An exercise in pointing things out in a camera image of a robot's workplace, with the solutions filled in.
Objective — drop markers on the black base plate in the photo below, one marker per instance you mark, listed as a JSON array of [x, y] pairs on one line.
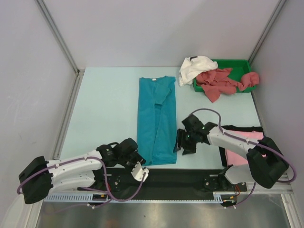
[[164, 184]]

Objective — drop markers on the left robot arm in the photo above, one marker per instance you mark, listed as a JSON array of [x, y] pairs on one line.
[[86, 172]]

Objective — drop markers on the aluminium corner post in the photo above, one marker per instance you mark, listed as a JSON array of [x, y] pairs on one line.
[[57, 34], [270, 23]]

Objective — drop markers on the right aluminium corner post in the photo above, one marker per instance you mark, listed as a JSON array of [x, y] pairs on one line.
[[270, 23]]

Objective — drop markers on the black tray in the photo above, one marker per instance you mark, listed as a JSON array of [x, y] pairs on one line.
[[230, 158]]

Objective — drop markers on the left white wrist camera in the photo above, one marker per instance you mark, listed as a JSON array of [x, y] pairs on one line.
[[139, 173]]

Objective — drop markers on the white t shirt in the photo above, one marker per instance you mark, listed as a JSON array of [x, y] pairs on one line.
[[193, 66]]

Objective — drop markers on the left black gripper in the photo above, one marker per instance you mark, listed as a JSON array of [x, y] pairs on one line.
[[137, 158]]

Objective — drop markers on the teal t shirt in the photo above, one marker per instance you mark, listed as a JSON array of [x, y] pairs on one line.
[[156, 120]]

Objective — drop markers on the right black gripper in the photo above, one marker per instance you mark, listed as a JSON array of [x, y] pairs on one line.
[[188, 149]]

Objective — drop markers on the green plastic bin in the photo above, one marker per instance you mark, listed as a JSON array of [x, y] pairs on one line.
[[239, 67]]

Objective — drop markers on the left aluminium corner post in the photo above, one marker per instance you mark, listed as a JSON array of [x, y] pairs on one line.
[[57, 34]]

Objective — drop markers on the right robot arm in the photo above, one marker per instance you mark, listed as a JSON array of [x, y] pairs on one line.
[[265, 164]]

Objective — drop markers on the red t shirt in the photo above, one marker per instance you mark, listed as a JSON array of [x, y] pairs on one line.
[[217, 82]]

